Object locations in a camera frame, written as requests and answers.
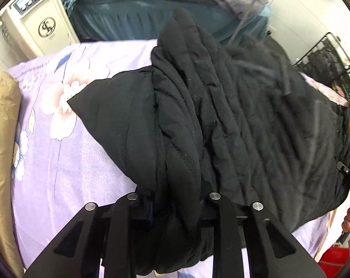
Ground tan pillow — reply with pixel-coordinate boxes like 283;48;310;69
0;71;25;270

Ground red plastic basin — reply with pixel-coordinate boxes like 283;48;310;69
318;245;350;267

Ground white appliance cabinet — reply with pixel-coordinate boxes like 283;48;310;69
0;0;81;58

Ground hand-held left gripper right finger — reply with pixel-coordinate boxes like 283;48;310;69
202;192;325;278

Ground black wire rack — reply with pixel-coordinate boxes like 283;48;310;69
292;32;350;93

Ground thin metal pole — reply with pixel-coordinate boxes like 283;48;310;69
229;0;265;47

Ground pink blanket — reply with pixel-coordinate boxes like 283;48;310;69
301;72;349;107

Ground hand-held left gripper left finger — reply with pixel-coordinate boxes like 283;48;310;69
24;193;152;278

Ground black quilted jacket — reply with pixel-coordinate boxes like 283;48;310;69
68;7;350;275

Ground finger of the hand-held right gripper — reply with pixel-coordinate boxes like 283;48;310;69
336;161;350;180

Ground purple floral bedsheet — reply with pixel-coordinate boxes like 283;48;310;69
7;39;349;278

